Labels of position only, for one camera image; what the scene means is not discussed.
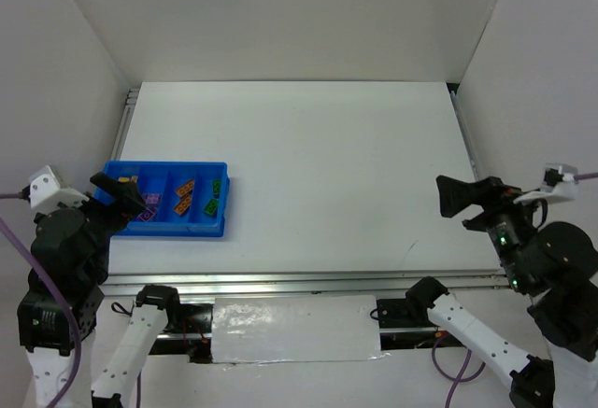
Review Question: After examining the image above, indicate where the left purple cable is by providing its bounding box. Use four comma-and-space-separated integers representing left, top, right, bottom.
0, 190, 80, 408

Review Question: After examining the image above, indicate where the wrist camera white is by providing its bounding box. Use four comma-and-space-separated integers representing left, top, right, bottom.
29, 165, 89, 215
514, 163, 578, 204

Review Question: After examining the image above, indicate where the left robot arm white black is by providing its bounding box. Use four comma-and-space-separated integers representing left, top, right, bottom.
13, 166, 180, 407

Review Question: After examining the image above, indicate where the white foam block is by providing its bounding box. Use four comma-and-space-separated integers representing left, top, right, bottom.
211, 295, 383, 364

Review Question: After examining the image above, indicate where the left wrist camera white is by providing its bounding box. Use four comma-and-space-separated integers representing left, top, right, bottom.
29, 165, 89, 215

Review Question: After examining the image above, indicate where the aluminium rail frame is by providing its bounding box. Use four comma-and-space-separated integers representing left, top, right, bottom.
105, 81, 506, 298

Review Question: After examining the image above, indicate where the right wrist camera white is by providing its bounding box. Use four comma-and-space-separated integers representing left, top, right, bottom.
514, 163, 578, 204

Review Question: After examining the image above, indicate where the purple oval lego blue print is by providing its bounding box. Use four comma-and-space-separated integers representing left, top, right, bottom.
136, 206, 158, 222

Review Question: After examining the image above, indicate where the orange lego plate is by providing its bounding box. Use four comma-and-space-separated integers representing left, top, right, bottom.
173, 194, 192, 217
175, 179, 194, 198

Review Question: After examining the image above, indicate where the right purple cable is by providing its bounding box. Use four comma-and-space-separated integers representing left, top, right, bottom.
432, 172, 598, 408

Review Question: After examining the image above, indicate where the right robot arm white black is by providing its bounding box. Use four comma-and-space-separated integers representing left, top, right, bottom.
406, 166, 597, 407

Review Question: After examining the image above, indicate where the blue compartment bin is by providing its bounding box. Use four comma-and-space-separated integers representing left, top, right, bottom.
103, 161, 230, 237

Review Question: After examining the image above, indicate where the purple lego brick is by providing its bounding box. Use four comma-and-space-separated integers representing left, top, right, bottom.
142, 192, 162, 205

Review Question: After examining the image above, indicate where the purple cable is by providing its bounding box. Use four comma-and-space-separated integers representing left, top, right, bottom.
0, 190, 80, 408
432, 172, 598, 408

